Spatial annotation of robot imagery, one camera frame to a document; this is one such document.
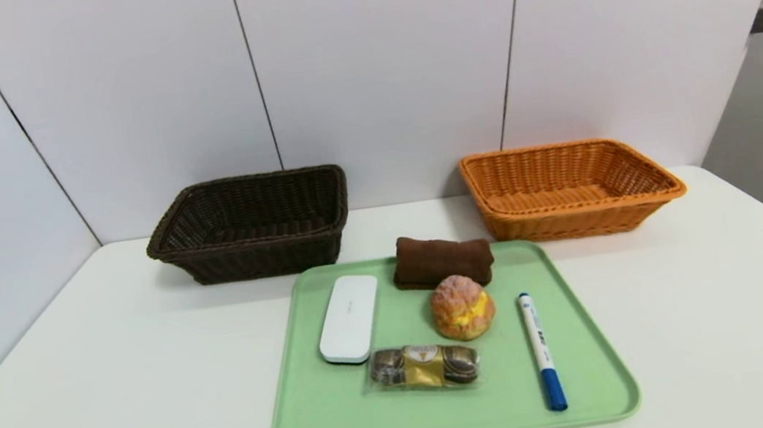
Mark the brown towel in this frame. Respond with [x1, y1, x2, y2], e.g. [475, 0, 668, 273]
[388, 225, 498, 298]

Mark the light green plastic tray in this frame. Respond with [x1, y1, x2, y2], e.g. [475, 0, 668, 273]
[249, 226, 644, 428]

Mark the cream puff bread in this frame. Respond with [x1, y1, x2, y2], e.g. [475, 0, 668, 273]
[427, 270, 501, 345]

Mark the orange wicker basket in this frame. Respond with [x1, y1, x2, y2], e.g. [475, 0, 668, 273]
[457, 126, 691, 253]

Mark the white marker blue cap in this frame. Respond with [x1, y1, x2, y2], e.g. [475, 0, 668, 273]
[516, 288, 569, 415]

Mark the dark brown wicker basket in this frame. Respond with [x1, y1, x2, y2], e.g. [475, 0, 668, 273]
[139, 161, 358, 293]

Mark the chocolate pack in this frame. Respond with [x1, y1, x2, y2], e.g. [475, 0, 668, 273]
[359, 335, 485, 401]

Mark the white pencil case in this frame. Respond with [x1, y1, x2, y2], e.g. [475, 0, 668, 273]
[310, 272, 389, 369]

